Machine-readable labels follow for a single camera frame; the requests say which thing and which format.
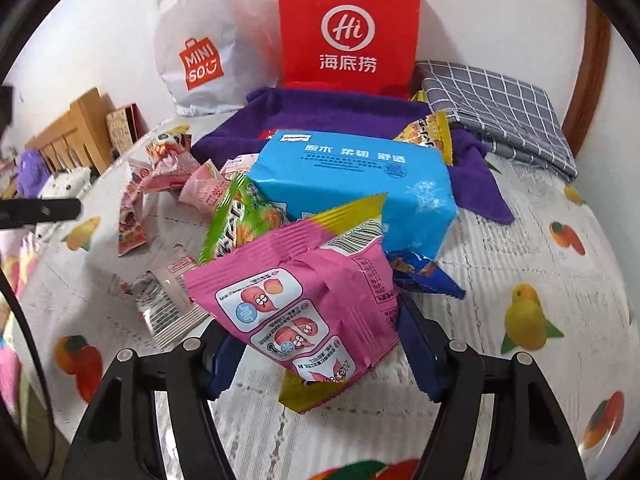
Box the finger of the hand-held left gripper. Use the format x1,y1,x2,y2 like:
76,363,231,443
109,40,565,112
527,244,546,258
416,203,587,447
0,198,82,228

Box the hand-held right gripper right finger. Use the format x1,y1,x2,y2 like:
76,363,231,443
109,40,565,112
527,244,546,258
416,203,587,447
395,292,588,480

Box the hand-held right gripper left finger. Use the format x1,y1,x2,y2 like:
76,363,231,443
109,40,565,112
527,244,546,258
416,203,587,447
62,317,251,480

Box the green snack packet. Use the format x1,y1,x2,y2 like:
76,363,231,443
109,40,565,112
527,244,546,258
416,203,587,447
197,175,291,266

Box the white plush toy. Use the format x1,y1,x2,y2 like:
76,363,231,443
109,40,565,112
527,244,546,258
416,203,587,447
37,167,93,201

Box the purple plush toy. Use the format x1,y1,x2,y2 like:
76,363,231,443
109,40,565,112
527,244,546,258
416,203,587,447
15,149,53,198

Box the dark blue snack packet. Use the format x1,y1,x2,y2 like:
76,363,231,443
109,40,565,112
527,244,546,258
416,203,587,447
387,250,466,301

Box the long red pink snack packet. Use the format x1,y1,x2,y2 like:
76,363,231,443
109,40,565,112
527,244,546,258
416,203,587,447
117,187,151,258

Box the wooden headboard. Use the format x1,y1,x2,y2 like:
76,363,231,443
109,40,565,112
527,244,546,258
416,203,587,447
25,87,118,176

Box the patterned cardboard box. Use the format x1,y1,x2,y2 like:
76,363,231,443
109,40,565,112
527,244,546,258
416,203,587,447
105,102,146,151

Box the light pink snack packet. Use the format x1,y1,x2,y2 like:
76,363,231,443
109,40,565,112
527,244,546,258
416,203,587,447
127,155,193,193

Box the fruit print bedsheet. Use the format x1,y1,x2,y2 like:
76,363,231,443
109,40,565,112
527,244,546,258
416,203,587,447
10,115,636,480

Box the red white snack packet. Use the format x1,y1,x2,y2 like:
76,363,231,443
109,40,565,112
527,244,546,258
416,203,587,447
145,130,195,161

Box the salmon pink snack packet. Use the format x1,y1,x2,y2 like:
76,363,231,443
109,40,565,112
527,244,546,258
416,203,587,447
179,159,226,218

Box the blue tissue pack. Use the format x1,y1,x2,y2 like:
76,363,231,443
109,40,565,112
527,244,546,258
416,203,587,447
247,129,461,261

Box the purple towel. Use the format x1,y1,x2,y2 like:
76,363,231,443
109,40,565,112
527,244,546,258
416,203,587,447
191,86,516,226

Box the yellow snack packet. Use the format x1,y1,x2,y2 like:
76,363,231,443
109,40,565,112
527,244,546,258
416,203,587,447
392,92,455,167

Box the white plastic bag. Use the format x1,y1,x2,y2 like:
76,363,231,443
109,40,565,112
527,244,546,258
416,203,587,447
152,0,281,117

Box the grey checked folded cloth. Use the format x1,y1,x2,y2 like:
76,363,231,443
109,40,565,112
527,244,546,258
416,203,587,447
415,60,578,183

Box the red paper bag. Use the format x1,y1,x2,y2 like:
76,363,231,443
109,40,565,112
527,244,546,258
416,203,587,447
276,0,425,98

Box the wooden door frame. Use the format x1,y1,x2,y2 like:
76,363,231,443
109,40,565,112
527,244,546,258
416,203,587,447
562,0,613,158

